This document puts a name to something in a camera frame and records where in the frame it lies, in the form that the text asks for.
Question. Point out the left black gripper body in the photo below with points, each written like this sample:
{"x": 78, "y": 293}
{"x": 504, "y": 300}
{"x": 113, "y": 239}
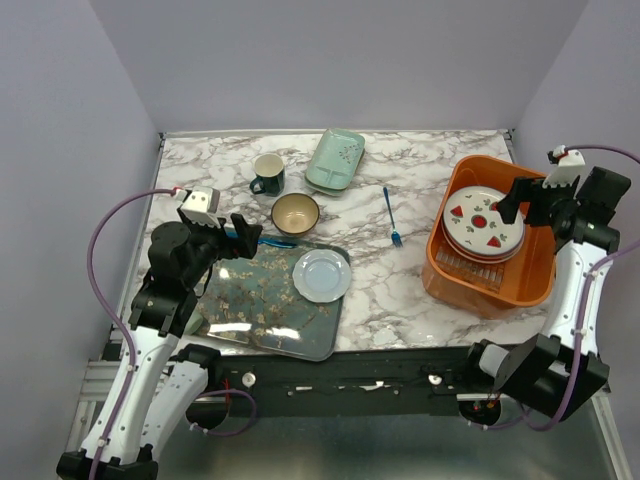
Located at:
{"x": 209, "y": 243}

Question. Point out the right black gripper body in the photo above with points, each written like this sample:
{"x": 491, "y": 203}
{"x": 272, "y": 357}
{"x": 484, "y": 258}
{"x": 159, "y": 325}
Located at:
{"x": 560, "y": 200}

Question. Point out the brown cream bowl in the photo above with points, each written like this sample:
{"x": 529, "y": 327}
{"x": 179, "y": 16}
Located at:
{"x": 295, "y": 214}

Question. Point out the dark green mug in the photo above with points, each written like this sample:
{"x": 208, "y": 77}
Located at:
{"x": 269, "y": 178}

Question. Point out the pink and cream plate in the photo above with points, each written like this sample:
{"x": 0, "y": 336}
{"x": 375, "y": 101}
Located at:
{"x": 496, "y": 243}

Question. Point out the mint rectangular dish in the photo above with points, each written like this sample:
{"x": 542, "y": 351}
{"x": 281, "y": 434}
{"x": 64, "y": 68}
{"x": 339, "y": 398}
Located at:
{"x": 325, "y": 190}
{"x": 335, "y": 139}

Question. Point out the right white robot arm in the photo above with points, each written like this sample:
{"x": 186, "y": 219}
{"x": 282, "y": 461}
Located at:
{"x": 558, "y": 369}

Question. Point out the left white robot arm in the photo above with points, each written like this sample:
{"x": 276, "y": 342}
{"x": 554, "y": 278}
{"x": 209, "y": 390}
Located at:
{"x": 156, "y": 382}

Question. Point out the orange plastic bin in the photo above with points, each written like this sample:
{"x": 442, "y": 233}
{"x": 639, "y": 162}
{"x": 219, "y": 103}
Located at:
{"x": 489, "y": 290}

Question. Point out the floral blossom tray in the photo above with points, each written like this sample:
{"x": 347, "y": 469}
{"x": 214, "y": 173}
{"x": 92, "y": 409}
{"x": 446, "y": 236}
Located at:
{"x": 254, "y": 304}

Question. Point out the pale green cup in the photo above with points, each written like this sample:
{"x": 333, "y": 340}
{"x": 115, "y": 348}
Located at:
{"x": 194, "y": 324}

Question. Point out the light blue scalloped plate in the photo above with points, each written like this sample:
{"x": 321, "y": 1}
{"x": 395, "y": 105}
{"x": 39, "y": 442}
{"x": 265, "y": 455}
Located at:
{"x": 322, "y": 276}

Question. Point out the blue plastic fork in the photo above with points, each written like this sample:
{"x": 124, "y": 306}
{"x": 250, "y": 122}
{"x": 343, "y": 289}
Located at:
{"x": 395, "y": 235}

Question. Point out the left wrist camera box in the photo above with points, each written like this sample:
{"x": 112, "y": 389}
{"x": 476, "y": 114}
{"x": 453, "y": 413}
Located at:
{"x": 199, "y": 205}

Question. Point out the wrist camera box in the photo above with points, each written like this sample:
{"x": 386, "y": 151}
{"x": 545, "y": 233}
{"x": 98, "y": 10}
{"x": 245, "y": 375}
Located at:
{"x": 568, "y": 165}
{"x": 199, "y": 205}

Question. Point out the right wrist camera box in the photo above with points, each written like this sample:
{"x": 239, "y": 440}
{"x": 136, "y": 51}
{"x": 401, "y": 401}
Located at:
{"x": 568, "y": 165}

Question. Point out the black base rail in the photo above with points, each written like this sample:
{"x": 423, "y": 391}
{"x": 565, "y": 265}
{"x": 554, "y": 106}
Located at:
{"x": 433, "y": 381}

